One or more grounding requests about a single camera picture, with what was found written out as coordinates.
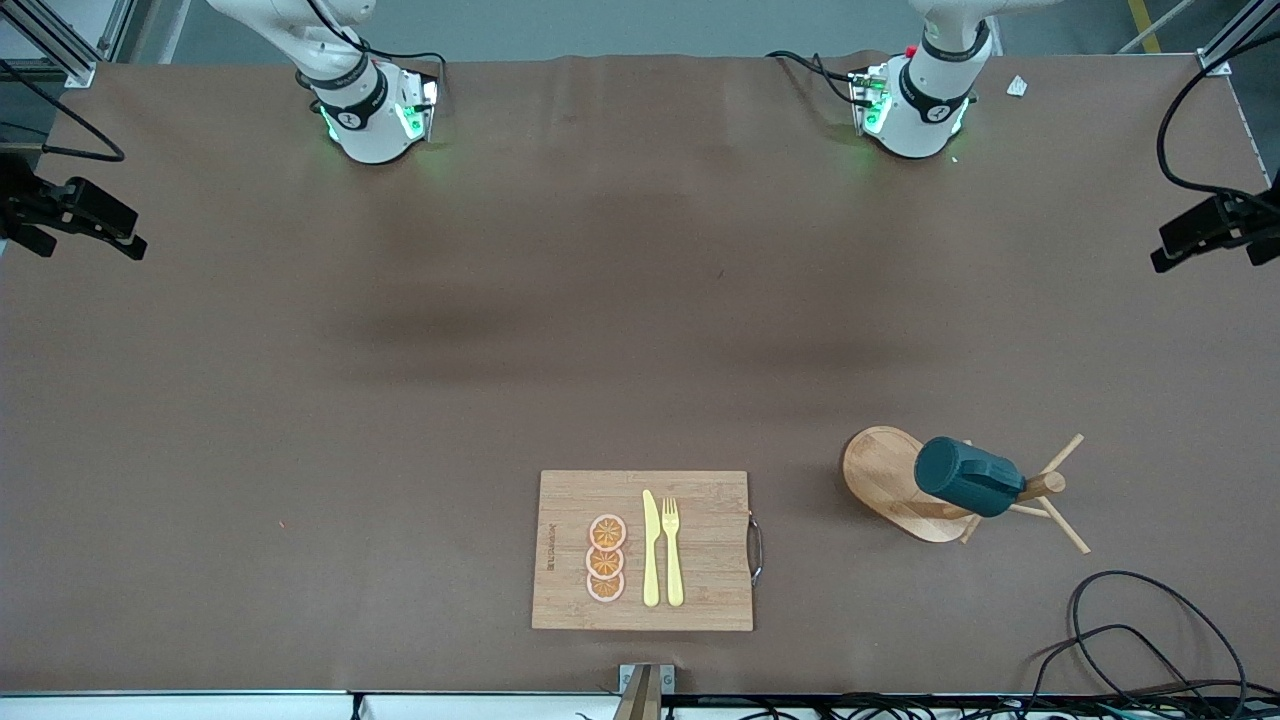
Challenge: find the teal cup with yellow inside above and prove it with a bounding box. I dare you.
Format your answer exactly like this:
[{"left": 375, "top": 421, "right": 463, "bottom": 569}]
[{"left": 914, "top": 436, "right": 1025, "bottom": 518}]

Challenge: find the wooden cup rack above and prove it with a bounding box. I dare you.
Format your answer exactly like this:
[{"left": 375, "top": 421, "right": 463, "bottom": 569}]
[{"left": 842, "top": 426, "right": 1091, "bottom": 554}]

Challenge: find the wooden cutting board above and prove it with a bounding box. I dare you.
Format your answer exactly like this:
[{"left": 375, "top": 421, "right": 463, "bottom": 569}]
[{"left": 531, "top": 470, "right": 764, "bottom": 632}]

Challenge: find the yellow plastic fork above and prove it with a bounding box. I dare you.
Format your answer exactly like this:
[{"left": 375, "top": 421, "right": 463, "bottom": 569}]
[{"left": 661, "top": 497, "right": 685, "bottom": 608}]

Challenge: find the yellow plastic knife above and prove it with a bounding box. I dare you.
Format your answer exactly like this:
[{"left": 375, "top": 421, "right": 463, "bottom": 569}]
[{"left": 642, "top": 489, "right": 662, "bottom": 608}]

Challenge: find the black right base cable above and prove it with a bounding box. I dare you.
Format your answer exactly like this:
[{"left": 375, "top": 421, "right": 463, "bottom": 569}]
[{"left": 360, "top": 40, "right": 448, "bottom": 76}]

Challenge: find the black base cable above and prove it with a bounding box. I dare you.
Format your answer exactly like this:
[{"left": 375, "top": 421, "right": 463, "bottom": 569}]
[
  {"left": 360, "top": 40, "right": 448, "bottom": 76},
  {"left": 767, "top": 50, "right": 863, "bottom": 106}
]

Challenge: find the black looped cable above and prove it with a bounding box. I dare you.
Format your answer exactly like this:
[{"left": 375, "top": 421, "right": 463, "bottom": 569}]
[{"left": 1020, "top": 570, "right": 1251, "bottom": 720}]

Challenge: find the black left base cable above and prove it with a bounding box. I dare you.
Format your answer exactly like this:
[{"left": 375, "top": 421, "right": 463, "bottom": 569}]
[{"left": 767, "top": 50, "right": 863, "bottom": 106}]

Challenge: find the aluminium camera mount post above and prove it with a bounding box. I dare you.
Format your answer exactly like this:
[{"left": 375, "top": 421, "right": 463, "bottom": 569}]
[{"left": 612, "top": 663, "right": 676, "bottom": 720}]

